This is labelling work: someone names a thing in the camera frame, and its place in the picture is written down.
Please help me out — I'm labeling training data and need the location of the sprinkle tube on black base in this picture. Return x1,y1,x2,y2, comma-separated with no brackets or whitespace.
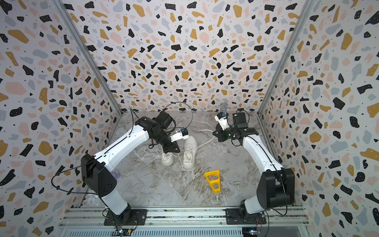
220,102,228,112

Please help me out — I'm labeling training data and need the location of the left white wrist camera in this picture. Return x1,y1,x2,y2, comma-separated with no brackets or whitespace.
170,127,189,142

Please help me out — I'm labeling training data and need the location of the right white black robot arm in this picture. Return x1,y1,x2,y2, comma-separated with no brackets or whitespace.
213,111,295,218

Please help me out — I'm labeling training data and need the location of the white knit sneaker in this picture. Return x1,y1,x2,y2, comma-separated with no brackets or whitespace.
161,157,174,166
183,135,198,169

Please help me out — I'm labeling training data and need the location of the sneaker white shoelace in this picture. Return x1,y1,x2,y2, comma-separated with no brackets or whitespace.
174,129,215,172
156,146,177,159

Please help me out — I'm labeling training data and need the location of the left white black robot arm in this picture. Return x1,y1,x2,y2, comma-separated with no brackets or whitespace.
81,112,189,222

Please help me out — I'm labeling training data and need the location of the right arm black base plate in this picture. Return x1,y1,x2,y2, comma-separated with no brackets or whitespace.
225,208,266,225

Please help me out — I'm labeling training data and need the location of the purple toy figure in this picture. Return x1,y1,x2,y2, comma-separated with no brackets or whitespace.
112,171,121,180

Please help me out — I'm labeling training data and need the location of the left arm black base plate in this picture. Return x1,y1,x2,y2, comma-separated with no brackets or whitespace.
104,209,148,227

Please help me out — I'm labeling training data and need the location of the left aluminium corner post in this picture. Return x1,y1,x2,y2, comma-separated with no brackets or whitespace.
51,0,122,116

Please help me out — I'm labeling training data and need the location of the front aluminium rail frame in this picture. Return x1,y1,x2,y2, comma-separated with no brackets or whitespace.
58,206,313,237

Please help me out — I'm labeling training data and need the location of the yellow plastic triangular stand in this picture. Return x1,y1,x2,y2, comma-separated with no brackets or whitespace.
204,170,221,193

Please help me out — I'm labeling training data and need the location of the right aluminium corner post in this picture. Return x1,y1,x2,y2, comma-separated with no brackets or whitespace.
258,0,315,116

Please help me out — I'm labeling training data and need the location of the aluminium corner post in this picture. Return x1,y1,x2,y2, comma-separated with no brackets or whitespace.
51,0,122,116
258,0,315,116

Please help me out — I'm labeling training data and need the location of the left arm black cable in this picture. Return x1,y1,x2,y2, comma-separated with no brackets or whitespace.
51,101,194,237

